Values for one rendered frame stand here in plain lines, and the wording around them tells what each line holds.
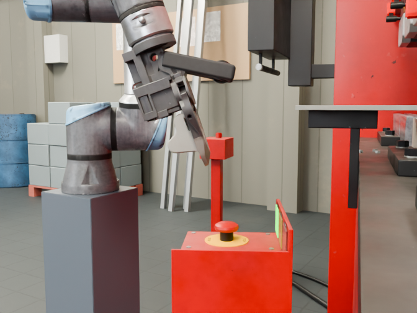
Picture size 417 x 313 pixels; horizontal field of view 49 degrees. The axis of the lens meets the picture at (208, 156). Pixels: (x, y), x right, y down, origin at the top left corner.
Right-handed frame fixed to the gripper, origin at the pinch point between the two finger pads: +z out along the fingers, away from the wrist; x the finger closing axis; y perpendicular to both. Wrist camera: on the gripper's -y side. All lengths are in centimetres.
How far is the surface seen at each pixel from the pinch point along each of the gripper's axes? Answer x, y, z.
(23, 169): -477, 256, -22
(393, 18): -69, -60, -15
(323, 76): -168, -57, -5
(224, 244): 2.5, 2.1, 13.8
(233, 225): 1.1, -0.1, 11.8
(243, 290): 14.7, 0.6, 17.1
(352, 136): -26.9, -28.8, 8.7
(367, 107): -19.4, -31.6, 3.1
